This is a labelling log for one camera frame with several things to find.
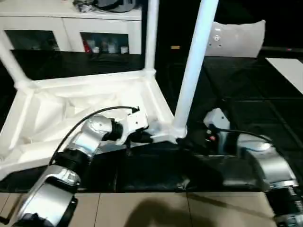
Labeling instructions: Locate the white plastic table top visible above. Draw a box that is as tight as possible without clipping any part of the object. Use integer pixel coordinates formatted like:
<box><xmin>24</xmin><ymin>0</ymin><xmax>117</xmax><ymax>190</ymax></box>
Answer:
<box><xmin>0</xmin><ymin>69</ymin><xmax>188</xmax><ymax>182</ymax></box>

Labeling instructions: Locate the black work mat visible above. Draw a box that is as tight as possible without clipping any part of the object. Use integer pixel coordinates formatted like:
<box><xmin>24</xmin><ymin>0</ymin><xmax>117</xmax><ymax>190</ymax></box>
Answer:
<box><xmin>0</xmin><ymin>50</ymin><xmax>303</xmax><ymax>194</ymax></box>

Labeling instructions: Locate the white flat board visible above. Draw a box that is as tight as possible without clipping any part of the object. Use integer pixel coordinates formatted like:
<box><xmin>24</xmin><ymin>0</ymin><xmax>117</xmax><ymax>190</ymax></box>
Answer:
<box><xmin>266</xmin><ymin>57</ymin><xmax>303</xmax><ymax>95</ymax></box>

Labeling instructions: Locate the white glass-door cabinet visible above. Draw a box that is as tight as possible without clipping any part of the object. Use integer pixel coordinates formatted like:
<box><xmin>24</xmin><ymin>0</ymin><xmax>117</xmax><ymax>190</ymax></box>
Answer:
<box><xmin>0</xmin><ymin>0</ymin><xmax>143</xmax><ymax>55</ymax></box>

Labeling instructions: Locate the dark bag on cabinet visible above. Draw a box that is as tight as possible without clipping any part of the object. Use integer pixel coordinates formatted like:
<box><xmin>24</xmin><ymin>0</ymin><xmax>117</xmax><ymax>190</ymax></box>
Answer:
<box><xmin>94</xmin><ymin>0</ymin><xmax>138</xmax><ymax>13</ymax></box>

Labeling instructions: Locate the small clutter pile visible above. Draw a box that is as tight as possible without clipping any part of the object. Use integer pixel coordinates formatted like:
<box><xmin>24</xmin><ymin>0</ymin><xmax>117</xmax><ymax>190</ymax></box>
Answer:
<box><xmin>73</xmin><ymin>0</ymin><xmax>98</xmax><ymax>14</ymax></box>

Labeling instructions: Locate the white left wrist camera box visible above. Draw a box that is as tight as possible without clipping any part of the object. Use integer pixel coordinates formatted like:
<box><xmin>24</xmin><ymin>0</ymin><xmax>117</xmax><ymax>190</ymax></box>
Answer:
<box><xmin>114</xmin><ymin>110</ymin><xmax>150</xmax><ymax>145</ymax></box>

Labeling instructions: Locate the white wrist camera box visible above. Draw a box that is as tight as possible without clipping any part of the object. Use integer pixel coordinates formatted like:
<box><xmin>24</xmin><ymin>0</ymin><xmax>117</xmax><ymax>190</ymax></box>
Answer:
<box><xmin>114</xmin><ymin>110</ymin><xmax>150</xmax><ymax>145</ymax></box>
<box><xmin>203</xmin><ymin>108</ymin><xmax>231</xmax><ymax>134</ymax></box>

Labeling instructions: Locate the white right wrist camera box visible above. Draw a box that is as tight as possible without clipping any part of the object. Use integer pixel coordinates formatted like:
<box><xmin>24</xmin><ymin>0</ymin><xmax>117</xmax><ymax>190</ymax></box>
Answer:
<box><xmin>203</xmin><ymin>108</ymin><xmax>231</xmax><ymax>134</ymax></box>

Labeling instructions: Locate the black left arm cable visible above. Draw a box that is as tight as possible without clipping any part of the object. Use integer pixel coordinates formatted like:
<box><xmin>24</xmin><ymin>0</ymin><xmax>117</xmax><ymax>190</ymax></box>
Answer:
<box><xmin>47</xmin><ymin>106</ymin><xmax>141</xmax><ymax>167</ymax></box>

